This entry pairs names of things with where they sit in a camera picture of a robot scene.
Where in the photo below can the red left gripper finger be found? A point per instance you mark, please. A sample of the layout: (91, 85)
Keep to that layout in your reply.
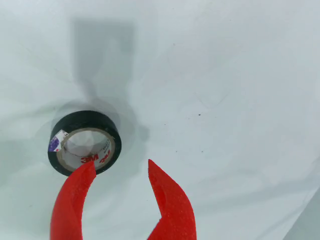
(72, 200)

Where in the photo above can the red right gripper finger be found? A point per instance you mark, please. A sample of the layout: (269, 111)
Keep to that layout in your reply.
(175, 207)

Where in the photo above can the black electrical tape roll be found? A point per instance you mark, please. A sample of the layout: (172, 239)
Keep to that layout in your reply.
(82, 117)

